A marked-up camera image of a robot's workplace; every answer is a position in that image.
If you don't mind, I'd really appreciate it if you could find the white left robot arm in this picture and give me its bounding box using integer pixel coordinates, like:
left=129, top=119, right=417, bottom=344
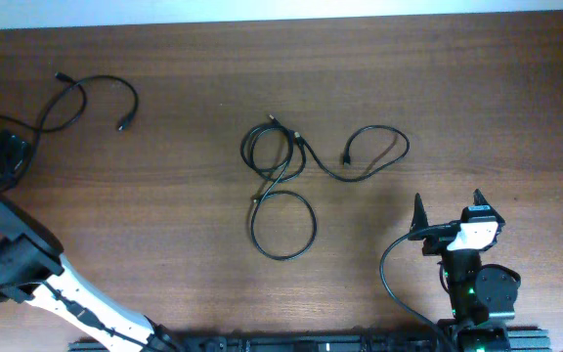
left=0, top=191, right=182, bottom=351

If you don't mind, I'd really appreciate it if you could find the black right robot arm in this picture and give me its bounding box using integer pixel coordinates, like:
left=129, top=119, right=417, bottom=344
left=411, top=190, right=521, bottom=351

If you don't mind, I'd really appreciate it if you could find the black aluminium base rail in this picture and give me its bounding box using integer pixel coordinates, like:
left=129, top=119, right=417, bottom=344
left=67, top=330, right=552, bottom=352

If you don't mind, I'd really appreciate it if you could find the black usb cable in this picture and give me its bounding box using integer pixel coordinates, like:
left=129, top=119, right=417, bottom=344
left=246, top=124, right=411, bottom=184
left=239, top=113, right=319, bottom=261
left=31, top=71, right=140, bottom=134

